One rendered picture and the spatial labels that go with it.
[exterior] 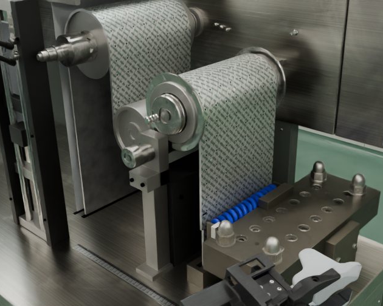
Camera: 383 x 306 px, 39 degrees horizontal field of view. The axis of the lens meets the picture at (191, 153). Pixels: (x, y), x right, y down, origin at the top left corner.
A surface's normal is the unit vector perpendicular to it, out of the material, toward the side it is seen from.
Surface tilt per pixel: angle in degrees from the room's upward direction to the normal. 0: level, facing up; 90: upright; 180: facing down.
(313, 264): 13
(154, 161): 90
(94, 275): 0
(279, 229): 0
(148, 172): 0
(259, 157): 90
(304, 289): 22
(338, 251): 90
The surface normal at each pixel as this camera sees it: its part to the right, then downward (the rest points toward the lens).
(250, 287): 0.09, -0.83
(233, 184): 0.74, 0.27
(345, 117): -0.67, 0.32
